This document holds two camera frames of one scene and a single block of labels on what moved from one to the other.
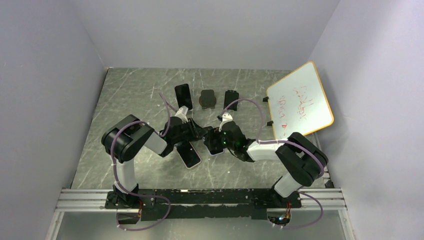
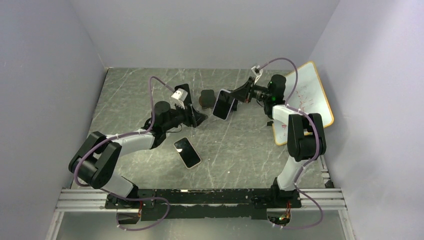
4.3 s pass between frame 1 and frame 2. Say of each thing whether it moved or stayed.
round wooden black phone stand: stayed
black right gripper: moved
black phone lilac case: moved
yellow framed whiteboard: stayed
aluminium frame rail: stayed
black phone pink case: stayed
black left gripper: moved
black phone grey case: stayed
